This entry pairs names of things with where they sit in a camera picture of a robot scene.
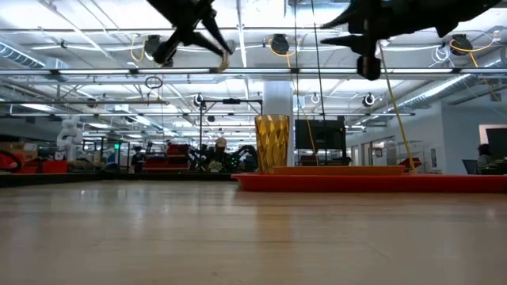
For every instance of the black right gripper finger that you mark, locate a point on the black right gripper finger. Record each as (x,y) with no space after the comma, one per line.
(342,20)
(348,41)

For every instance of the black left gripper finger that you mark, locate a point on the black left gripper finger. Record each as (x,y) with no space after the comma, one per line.
(219,31)
(208,44)

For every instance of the amber faceted plastic cup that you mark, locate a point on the amber faceted plastic cup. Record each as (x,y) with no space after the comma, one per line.
(272,142)

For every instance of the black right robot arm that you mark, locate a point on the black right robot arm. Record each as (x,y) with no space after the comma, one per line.
(416,16)

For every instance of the red plastic tray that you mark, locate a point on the red plastic tray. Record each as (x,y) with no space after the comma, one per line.
(356,184)

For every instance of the black screen on stand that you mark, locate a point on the black screen on stand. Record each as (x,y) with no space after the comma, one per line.
(321,134)

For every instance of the long white light strip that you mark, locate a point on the long white light strip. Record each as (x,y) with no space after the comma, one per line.
(99,71)

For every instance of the person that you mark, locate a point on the person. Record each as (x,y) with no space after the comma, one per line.
(484,156)
(220,152)

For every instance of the red storage cart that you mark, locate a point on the red storage cart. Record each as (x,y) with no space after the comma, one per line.
(166,158)

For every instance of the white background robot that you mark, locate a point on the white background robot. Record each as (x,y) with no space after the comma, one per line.
(70,136)

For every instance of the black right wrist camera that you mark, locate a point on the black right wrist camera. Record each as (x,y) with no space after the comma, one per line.
(368,67)

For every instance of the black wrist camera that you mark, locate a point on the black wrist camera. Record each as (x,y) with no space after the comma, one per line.
(166,51)
(368,67)

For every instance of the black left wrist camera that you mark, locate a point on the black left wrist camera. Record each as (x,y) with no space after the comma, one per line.
(166,51)

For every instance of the black aluminium table frame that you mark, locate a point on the black aluminium table frame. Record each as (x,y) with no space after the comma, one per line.
(119,179)

